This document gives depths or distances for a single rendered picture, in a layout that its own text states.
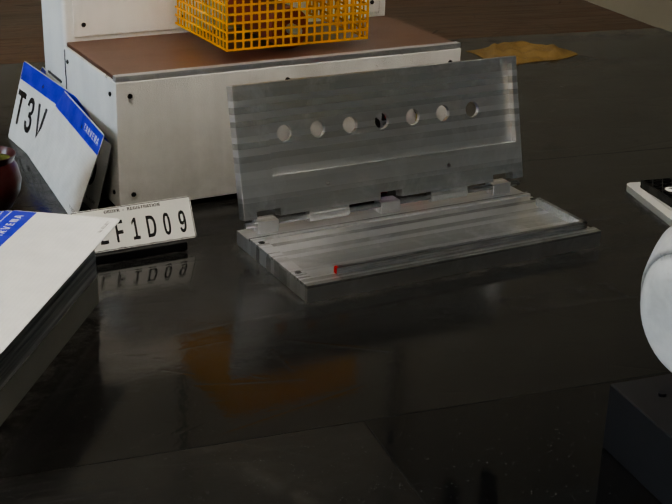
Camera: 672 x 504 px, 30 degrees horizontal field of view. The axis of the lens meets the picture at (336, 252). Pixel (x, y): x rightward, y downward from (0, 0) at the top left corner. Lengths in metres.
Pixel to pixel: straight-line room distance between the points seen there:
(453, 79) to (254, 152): 0.32
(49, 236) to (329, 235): 0.40
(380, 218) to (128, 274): 0.35
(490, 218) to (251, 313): 0.42
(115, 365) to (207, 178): 0.51
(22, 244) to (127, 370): 0.18
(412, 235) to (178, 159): 0.35
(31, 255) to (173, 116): 0.45
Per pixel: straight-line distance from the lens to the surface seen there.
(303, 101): 1.66
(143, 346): 1.39
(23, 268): 1.33
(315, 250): 1.59
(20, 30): 2.94
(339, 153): 1.69
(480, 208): 1.76
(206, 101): 1.76
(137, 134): 1.74
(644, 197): 1.90
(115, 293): 1.53
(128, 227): 1.63
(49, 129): 1.96
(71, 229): 1.43
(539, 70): 2.64
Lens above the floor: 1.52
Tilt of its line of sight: 22 degrees down
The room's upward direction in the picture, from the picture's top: 2 degrees clockwise
